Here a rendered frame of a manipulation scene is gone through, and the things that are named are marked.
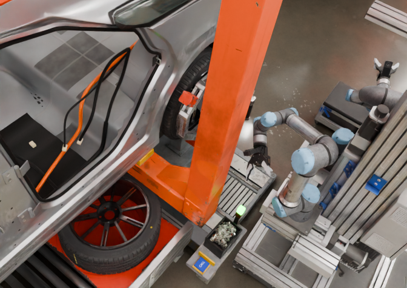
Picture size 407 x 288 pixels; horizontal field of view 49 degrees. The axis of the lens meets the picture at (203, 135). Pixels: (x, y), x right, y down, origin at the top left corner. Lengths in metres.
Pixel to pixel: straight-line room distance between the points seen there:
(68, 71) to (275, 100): 2.13
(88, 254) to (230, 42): 1.60
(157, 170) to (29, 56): 1.08
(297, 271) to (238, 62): 1.85
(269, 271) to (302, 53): 2.55
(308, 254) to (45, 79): 1.89
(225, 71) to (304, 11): 3.76
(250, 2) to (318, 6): 4.10
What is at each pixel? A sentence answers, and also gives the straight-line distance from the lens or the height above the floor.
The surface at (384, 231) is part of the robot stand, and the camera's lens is 2.65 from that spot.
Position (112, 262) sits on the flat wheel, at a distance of 2.76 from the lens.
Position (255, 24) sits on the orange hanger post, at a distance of 1.58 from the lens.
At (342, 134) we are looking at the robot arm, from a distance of 2.82.
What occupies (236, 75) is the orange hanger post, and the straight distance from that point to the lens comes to 1.75.
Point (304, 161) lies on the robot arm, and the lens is 2.08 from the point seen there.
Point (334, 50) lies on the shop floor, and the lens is 5.09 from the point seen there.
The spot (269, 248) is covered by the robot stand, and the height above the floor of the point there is 0.21.
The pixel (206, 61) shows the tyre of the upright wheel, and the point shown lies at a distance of 2.77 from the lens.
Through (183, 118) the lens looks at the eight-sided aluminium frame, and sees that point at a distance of 2.74.
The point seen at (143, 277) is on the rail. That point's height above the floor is 0.39.
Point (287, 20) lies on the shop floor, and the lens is 5.26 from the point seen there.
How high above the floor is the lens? 3.05
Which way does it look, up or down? 52 degrees down
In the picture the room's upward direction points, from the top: 12 degrees clockwise
